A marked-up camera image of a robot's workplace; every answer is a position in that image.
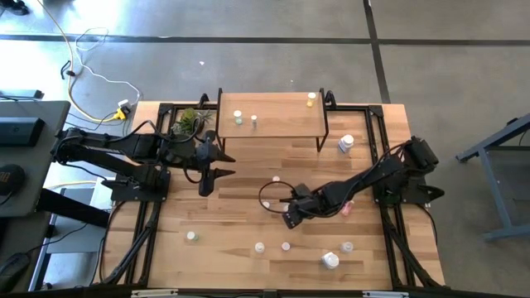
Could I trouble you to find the large white round jar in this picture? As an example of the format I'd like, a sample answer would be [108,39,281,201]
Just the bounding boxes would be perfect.
[320,251,341,271]

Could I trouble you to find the white bottle blue label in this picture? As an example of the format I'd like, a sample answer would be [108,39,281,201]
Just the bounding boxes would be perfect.
[337,133,356,154]

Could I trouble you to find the white edge bracket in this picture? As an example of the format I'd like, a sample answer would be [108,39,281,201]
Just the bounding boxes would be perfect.
[131,289,180,298]
[363,291,410,298]

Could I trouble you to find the white floor cable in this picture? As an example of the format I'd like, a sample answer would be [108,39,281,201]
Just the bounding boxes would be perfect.
[74,26,144,107]

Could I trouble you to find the grey floor plate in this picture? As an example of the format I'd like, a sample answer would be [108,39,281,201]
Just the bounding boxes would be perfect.
[44,214,108,254]

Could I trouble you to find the grey-blue table leg frame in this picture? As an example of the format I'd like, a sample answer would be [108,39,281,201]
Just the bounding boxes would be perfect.
[455,112,530,243]

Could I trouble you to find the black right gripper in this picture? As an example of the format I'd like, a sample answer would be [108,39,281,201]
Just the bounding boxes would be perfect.
[282,183,330,231]

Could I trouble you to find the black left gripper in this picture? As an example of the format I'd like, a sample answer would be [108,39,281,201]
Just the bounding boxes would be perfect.
[193,130,237,198]

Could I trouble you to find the grey desk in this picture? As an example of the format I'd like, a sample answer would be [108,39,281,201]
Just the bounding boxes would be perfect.
[0,100,71,219]

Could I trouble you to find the potted green plant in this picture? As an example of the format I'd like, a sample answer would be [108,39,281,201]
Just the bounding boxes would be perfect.
[171,107,213,137]

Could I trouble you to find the black cap orange print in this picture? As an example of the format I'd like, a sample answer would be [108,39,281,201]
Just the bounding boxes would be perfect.
[0,163,27,196]

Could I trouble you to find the yellow floor cable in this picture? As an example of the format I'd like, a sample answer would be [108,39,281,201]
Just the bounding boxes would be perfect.
[36,0,125,123]

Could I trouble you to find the person's shoe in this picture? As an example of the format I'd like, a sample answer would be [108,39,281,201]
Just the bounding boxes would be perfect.
[0,0,31,17]

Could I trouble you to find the white box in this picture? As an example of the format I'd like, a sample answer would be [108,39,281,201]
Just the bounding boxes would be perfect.
[89,175,116,212]

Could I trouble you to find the black box device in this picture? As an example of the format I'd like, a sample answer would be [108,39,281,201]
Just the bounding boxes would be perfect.
[0,117,46,147]

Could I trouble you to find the wooden shelf black legs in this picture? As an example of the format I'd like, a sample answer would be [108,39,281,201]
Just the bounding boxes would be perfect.
[214,87,331,153]

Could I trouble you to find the black desk leg bar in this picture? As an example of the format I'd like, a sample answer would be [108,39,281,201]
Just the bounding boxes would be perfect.
[36,188,112,228]

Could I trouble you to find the black aluminium frame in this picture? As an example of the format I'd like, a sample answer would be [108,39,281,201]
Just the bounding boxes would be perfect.
[93,93,446,291]

